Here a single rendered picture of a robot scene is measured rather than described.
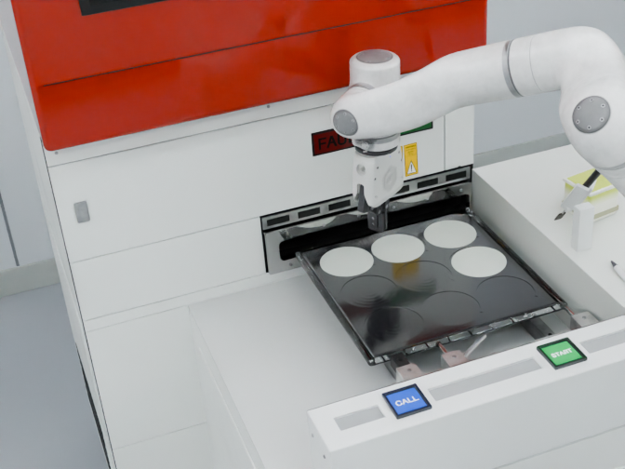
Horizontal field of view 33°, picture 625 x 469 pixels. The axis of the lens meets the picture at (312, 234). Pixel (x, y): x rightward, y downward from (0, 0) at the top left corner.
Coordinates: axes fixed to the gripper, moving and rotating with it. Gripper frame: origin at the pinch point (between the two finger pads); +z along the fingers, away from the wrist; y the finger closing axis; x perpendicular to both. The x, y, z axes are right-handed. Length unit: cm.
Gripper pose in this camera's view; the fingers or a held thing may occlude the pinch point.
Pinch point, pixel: (377, 219)
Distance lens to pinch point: 190.9
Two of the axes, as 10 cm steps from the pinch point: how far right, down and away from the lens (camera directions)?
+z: 0.5, 8.5, 5.3
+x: -8.0, -2.8, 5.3
